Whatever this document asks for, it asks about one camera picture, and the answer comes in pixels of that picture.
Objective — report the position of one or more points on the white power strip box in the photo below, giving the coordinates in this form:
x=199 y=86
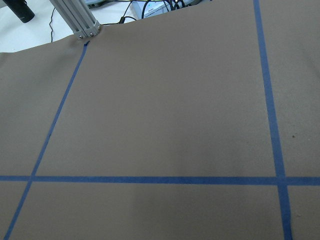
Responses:
x=149 y=8

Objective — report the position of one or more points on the black water bottle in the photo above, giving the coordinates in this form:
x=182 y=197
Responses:
x=20 y=9

